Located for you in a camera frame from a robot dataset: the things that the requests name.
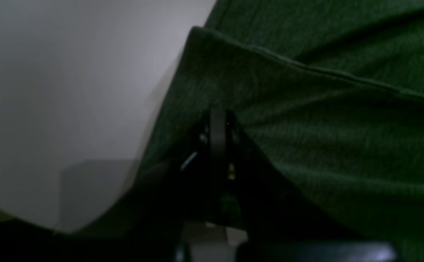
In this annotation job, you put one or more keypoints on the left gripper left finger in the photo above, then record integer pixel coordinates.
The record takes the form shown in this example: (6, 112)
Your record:
(117, 208)

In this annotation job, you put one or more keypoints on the dark green t-shirt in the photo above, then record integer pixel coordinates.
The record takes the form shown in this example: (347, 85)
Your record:
(332, 91)

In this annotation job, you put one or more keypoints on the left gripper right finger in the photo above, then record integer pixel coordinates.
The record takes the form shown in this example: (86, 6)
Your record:
(282, 224)

